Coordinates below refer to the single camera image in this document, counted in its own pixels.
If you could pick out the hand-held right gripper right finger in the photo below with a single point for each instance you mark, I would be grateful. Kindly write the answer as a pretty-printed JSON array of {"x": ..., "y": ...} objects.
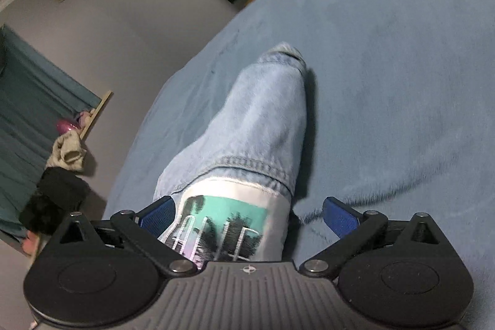
[{"x": 340, "y": 218}]

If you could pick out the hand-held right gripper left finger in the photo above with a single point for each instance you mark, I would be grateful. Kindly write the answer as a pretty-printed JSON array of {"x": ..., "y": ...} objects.
[{"x": 158, "y": 216}]

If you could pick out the white printed t-shirt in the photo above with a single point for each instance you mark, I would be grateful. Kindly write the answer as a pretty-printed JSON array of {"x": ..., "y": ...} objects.
[{"x": 228, "y": 214}]

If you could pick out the light blue denim jeans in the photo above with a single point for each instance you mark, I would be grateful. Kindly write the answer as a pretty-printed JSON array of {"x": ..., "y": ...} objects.
[{"x": 255, "y": 121}]

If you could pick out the black cloth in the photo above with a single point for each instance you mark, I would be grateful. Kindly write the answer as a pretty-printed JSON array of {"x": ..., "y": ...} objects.
[{"x": 54, "y": 194}]

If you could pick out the beige cloth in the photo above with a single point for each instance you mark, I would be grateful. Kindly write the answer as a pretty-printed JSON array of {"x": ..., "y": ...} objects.
[{"x": 67, "y": 152}]

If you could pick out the wooden strip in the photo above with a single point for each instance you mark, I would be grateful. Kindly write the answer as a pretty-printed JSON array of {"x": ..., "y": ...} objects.
[{"x": 96, "y": 113}]

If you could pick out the pink plastic object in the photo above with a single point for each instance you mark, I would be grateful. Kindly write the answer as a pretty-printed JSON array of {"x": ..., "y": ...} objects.
[{"x": 67, "y": 126}]

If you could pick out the blue fleece blanket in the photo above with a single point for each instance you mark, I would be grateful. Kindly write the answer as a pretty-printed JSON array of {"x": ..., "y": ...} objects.
[{"x": 386, "y": 63}]

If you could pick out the teal curtain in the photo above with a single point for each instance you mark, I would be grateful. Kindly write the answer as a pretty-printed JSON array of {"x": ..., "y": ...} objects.
[{"x": 27, "y": 109}]

